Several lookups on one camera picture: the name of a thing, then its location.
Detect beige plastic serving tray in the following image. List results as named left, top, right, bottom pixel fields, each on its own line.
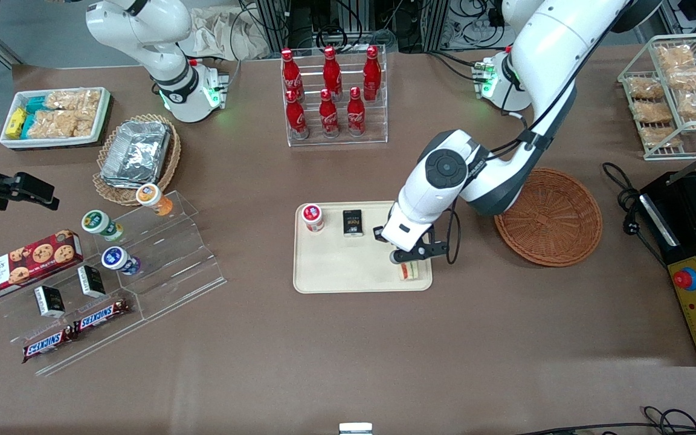
left=292, top=200, right=433, bottom=294

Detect light tan wicker basket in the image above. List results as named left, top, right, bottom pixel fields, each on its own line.
left=92, top=113, right=182, bottom=207

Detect brown round wicker basket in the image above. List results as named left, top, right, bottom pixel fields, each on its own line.
left=492, top=167, right=604, bottom=268

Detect white rectangular snack bin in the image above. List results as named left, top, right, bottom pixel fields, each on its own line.
left=0, top=86, right=113, bottom=150

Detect red lid yogurt cup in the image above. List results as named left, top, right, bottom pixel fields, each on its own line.
left=301, top=204, right=326, bottom=234

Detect yellow snack pack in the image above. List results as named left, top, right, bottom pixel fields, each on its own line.
left=5, top=108, right=27, bottom=140

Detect green lid drink cup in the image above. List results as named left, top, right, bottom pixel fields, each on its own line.
left=81, top=209, right=124, bottom=242

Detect clear bagged rice cracker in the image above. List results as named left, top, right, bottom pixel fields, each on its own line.
left=28, top=109, right=96, bottom=138
left=43, top=89, right=102, bottom=113

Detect red Walkers cookie box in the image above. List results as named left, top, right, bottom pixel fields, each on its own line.
left=0, top=229, right=84, bottom=304

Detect clear acrylic bottle rack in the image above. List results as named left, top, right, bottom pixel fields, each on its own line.
left=280, top=43, right=389, bottom=147

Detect blue lid drink cup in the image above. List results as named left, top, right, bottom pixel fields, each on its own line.
left=101, top=246, right=142, bottom=276

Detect stacked aluminium foil containers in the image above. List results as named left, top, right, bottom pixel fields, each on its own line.
left=100, top=120, right=172, bottom=189

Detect orange lid drink cup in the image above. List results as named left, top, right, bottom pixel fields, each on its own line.
left=136, top=183, right=174, bottom=217

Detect red cola bottle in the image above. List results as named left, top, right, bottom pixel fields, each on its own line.
left=362, top=45, right=382, bottom=102
left=285, top=89, right=309, bottom=141
left=280, top=48, right=304, bottom=100
left=347, top=86, right=367, bottom=137
left=322, top=46, right=344, bottom=100
left=319, top=89, right=340, bottom=138

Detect Snickers chocolate bar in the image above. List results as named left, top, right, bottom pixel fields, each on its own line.
left=73, top=298, right=130, bottom=334
left=22, top=326, right=78, bottom=364

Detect clear acrylic stepped display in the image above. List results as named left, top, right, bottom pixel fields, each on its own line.
left=0, top=190, right=228, bottom=377

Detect crumpled beige paper bag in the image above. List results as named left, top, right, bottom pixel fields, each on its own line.
left=179, top=6, right=271, bottom=61

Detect black tabletop appliance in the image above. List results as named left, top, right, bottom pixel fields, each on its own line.
left=638, top=140, right=696, bottom=266

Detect black equipment rack frame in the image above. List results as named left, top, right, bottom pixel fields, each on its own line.
left=254, top=0, right=453, bottom=55

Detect black appliance power cable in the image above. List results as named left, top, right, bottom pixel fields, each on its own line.
left=602, top=162, right=670, bottom=268

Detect black floor cables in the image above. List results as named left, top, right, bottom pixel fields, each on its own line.
left=517, top=406, right=696, bottom=435

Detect white wire snack rack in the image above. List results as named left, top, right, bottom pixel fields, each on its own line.
left=617, top=33, right=696, bottom=161

